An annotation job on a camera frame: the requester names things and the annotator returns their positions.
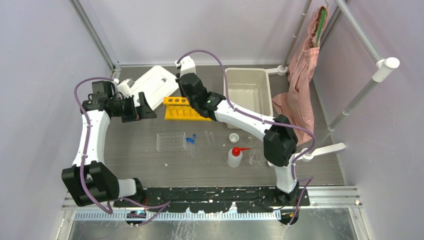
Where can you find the green clothes hanger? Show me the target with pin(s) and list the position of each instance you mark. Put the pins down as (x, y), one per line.
(318, 32)

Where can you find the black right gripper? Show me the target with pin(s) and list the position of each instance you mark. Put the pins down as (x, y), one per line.
(177, 80)

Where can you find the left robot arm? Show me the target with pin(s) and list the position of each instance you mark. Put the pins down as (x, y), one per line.
(88, 180)

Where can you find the beige plastic bin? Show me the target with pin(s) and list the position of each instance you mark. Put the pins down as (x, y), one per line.
(250, 89)

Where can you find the yellow test tube rack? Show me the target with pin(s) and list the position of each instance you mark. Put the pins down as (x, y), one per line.
(178, 108)

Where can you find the clear glass test tube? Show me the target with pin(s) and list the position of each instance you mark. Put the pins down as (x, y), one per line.
(210, 138)

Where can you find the small white cup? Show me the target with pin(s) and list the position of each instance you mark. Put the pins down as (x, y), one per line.
(234, 138)

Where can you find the clear acrylic tube tray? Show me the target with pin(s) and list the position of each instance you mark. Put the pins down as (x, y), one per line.
(168, 142)

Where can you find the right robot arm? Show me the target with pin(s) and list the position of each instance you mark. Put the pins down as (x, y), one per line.
(276, 133)

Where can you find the small glass beaker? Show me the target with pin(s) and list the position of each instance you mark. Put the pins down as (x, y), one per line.
(251, 139)

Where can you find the aluminium frame rail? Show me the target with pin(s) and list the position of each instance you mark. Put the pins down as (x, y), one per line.
(321, 198)

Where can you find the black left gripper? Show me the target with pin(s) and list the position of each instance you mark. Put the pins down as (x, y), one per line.
(132, 115)

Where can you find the pink cloth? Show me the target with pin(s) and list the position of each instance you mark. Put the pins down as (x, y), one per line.
(296, 103)

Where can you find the white garment rack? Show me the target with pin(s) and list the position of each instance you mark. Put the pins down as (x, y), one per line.
(356, 67)

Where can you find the white red wash bottle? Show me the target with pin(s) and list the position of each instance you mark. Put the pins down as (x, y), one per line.
(235, 156)

